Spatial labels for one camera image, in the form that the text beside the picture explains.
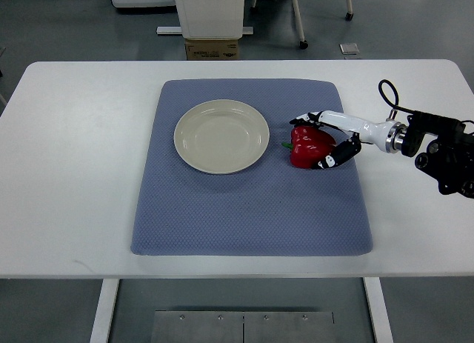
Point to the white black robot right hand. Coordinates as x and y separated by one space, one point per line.
361 131

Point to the red bell pepper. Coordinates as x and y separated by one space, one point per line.
308 146

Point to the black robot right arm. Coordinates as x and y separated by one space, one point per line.
441 146

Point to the small grey floor plate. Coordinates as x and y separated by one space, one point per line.
349 49

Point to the cream round plate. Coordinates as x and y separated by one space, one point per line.
221 136

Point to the metal floor plate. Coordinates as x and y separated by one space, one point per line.
243 326

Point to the rolling chair leg with caster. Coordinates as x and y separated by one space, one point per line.
303 44

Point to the blue textured mat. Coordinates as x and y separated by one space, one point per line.
269 209

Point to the white table right leg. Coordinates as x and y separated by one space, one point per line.
378 311

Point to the white table leg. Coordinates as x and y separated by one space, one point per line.
378 311
104 311

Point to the cardboard box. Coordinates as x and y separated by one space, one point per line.
211 50

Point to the white table left leg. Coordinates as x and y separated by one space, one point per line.
104 311

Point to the white pedestal column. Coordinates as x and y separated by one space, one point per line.
209 20

